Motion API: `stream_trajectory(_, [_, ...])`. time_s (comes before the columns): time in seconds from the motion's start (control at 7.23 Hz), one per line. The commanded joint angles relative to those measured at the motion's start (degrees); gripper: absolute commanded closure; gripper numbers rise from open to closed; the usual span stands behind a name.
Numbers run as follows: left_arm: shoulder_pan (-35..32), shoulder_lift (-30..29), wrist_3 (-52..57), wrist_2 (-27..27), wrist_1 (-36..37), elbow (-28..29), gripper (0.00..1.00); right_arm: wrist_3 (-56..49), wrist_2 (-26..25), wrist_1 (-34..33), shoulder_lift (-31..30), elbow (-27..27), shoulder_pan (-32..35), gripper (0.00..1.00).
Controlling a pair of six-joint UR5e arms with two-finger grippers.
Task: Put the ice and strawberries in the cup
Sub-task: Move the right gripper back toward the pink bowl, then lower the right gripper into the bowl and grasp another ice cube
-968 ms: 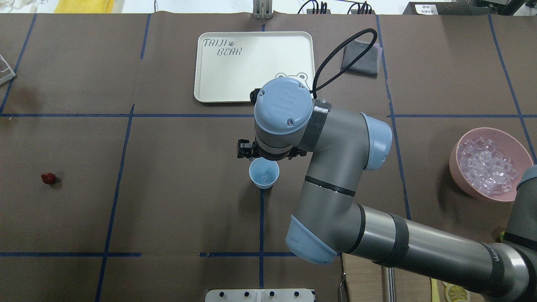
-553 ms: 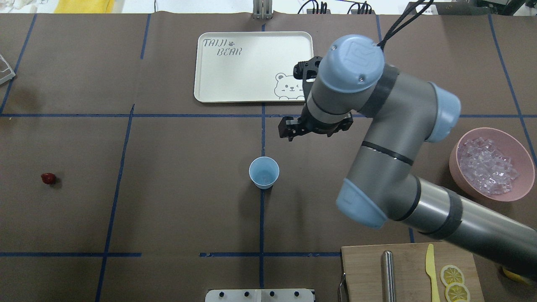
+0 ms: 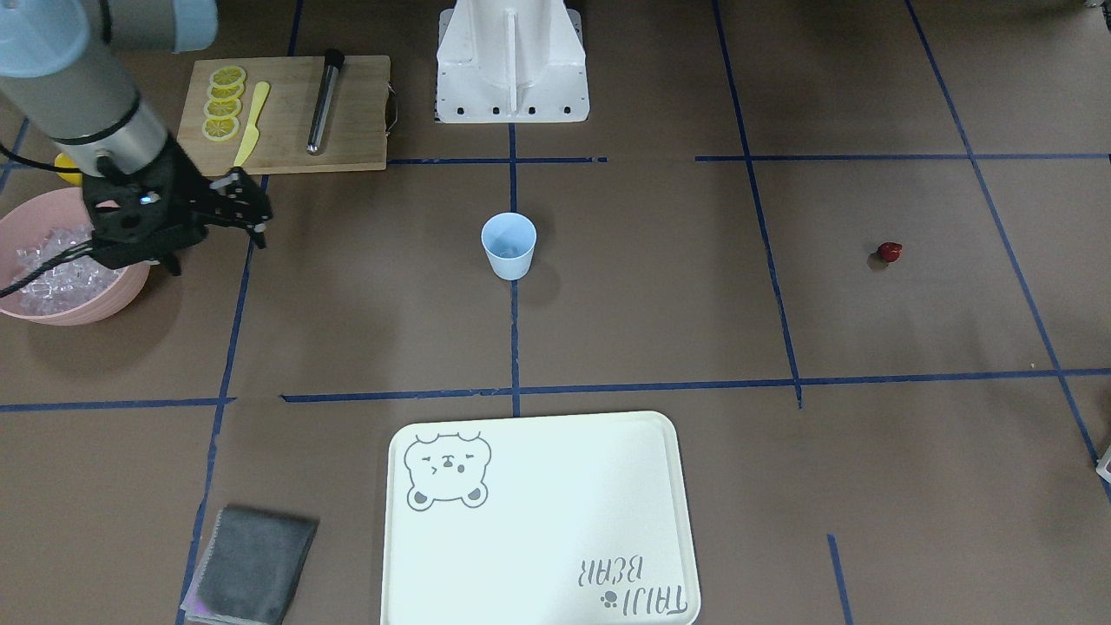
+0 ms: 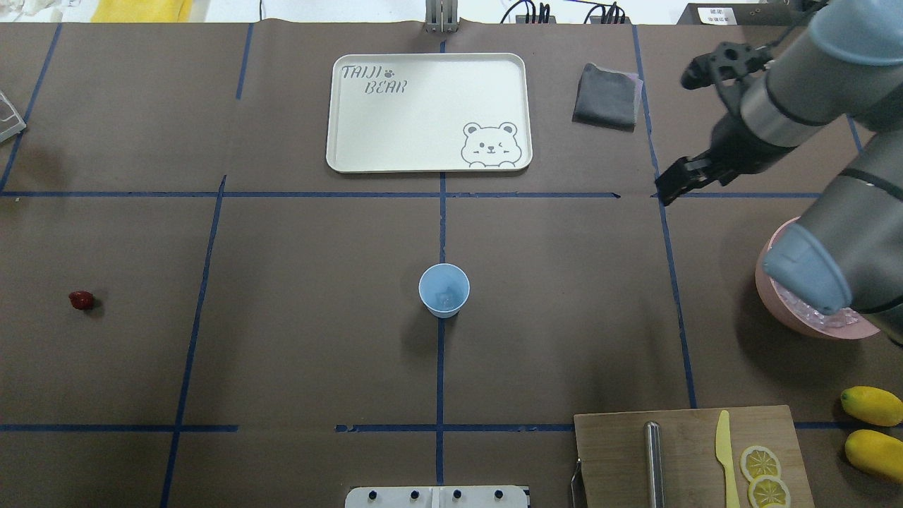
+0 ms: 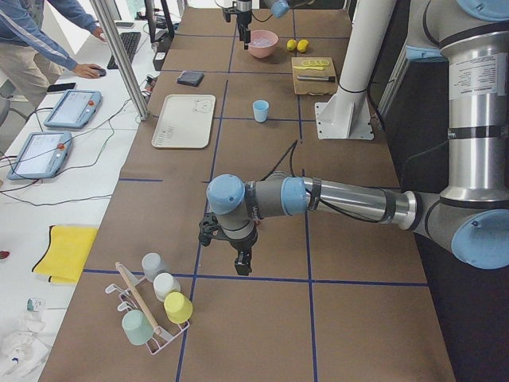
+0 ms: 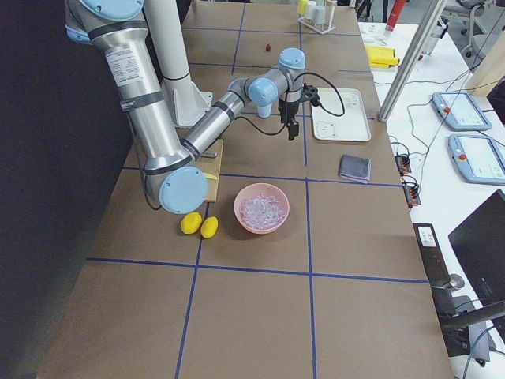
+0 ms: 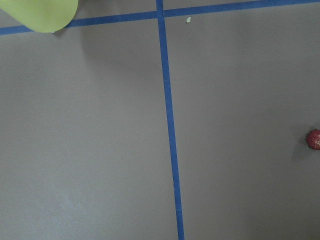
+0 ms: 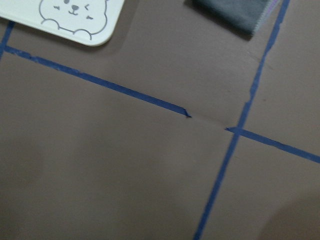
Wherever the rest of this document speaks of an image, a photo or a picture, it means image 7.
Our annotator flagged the red strawberry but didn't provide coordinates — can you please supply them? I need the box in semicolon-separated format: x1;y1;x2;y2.
306;129;320;150

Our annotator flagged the yellow-green plastic cup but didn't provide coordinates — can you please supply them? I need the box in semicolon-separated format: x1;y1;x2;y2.
0;0;79;33

